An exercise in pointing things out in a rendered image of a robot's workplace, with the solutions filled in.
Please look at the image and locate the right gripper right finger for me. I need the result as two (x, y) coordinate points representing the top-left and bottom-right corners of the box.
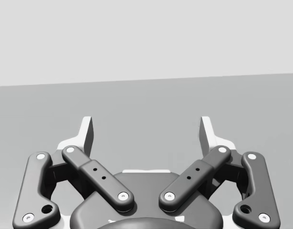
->
(158, 116), (282, 229)

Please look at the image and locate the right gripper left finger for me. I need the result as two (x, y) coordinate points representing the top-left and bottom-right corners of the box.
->
(12, 116), (135, 229)

